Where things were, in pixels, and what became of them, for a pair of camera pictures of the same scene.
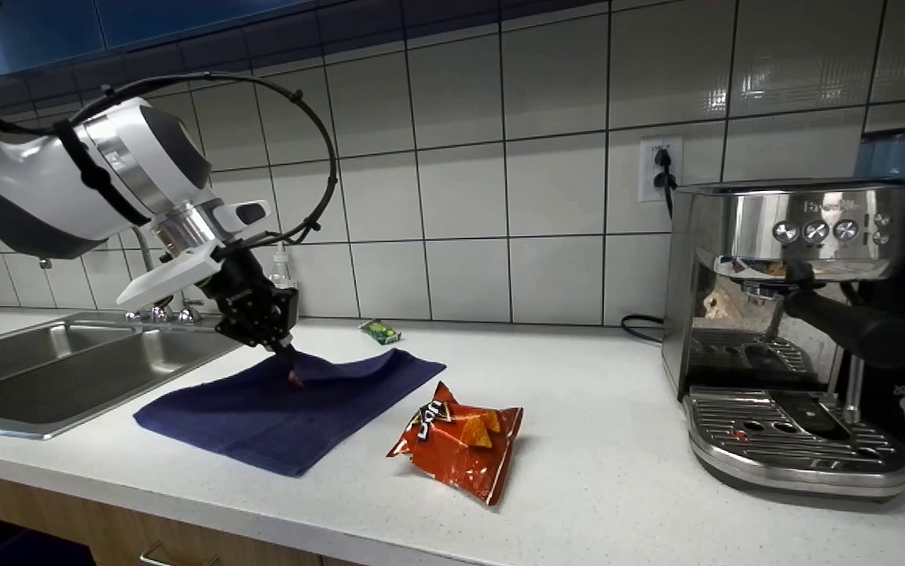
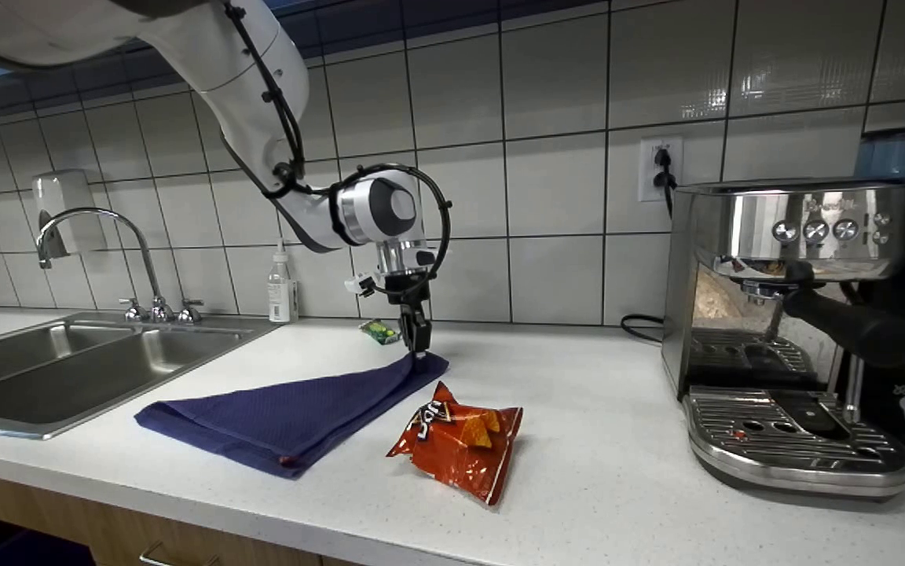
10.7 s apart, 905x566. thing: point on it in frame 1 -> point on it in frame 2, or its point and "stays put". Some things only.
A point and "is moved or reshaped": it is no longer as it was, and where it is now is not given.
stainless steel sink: [73, 373] stays put
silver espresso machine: [791, 326] stays put
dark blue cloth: [253, 415] is moved or reshaped
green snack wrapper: [380, 331] stays put
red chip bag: [461, 443] stays put
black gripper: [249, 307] -> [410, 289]
